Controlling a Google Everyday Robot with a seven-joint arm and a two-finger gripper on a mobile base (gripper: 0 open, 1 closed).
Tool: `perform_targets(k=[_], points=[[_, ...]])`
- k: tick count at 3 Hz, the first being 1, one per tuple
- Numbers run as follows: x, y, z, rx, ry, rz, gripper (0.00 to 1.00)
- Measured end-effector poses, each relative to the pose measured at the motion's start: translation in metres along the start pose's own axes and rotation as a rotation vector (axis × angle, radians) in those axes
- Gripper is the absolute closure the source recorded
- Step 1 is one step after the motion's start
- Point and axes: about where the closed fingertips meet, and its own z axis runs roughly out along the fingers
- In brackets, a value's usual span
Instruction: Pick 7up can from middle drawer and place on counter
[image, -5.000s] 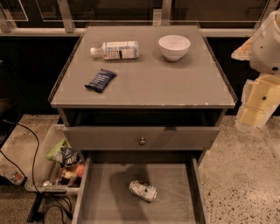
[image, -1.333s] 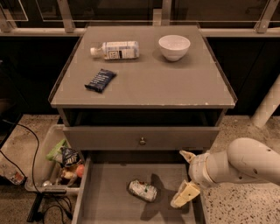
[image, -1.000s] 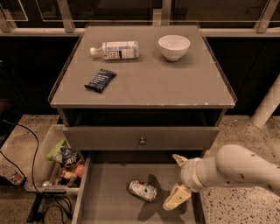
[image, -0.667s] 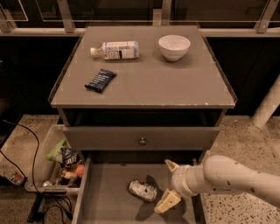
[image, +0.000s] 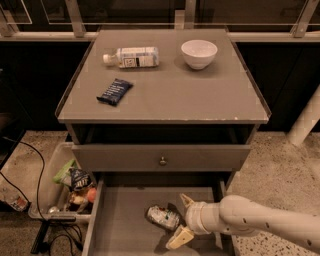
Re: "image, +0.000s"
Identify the plastic bottle on floor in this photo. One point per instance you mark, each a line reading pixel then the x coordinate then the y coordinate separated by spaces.
pixel 14 199

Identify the grey top drawer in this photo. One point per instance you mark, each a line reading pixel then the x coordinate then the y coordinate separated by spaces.
pixel 145 158

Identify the clear plastic water bottle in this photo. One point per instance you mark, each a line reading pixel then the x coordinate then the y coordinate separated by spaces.
pixel 133 57

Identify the clear plastic storage bin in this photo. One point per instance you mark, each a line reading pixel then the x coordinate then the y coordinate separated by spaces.
pixel 52 199

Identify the red apple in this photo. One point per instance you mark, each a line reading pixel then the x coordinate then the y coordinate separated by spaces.
pixel 91 195

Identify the green snack bag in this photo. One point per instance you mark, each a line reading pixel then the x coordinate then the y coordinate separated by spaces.
pixel 63 176

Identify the white ceramic bowl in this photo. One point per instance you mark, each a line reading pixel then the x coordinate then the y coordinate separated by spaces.
pixel 198 54

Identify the round metal drawer knob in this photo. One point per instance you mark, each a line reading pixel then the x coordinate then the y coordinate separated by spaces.
pixel 162 161

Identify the dark blue snack packet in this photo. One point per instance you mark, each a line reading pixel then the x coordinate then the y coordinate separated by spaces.
pixel 115 92

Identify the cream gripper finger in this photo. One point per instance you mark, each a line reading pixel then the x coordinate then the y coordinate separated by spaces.
pixel 181 236
pixel 186 200

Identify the grey open middle drawer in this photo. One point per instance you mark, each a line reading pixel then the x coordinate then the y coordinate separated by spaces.
pixel 119 227

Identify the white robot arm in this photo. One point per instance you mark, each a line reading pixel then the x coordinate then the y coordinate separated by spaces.
pixel 278 177

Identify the silver green 7up can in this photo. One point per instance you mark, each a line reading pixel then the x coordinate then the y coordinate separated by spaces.
pixel 163 217

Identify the grey drawer cabinet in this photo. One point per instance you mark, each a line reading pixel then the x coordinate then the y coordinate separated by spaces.
pixel 171 104

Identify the dark blue chip bag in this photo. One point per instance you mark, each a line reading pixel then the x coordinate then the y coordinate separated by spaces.
pixel 79 179

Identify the metal window railing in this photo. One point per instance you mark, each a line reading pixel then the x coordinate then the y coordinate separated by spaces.
pixel 244 20

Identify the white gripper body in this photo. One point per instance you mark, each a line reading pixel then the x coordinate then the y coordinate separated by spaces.
pixel 192 216

